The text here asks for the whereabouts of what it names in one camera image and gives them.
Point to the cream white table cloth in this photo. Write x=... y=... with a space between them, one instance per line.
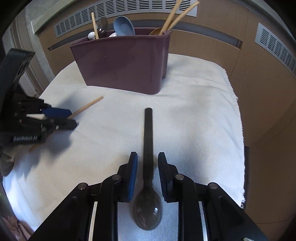
x=196 y=122

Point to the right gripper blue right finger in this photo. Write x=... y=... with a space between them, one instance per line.
x=165 y=177

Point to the small grey vent grille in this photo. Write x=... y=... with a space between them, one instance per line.
x=272 y=44

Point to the gloved hand holding left gripper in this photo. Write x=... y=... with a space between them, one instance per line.
x=7 y=159

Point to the long grey vent grille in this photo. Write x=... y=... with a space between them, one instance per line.
x=111 y=9

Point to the wooden spoon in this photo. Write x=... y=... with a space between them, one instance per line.
x=156 y=32

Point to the white plastic spoon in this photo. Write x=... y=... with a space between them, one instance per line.
x=113 y=35

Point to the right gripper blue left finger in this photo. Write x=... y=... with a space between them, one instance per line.
x=129 y=177

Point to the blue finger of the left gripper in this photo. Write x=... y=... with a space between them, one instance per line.
x=61 y=124
x=56 y=113

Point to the dark translucent plastic spoon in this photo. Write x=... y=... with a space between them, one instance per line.
x=102 y=25

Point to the maroon plastic utensil caddy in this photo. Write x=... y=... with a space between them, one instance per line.
x=134 y=63

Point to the black handled dark spoon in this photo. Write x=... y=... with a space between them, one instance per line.
x=147 y=208

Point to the blue grey plastic spoon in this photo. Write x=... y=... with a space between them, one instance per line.
x=123 y=26

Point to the steel spoon white ball handle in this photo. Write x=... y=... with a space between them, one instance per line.
x=91 y=36

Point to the wooden chopstick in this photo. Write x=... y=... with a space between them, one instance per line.
x=94 y=25
x=73 y=115
x=170 y=17
x=182 y=15

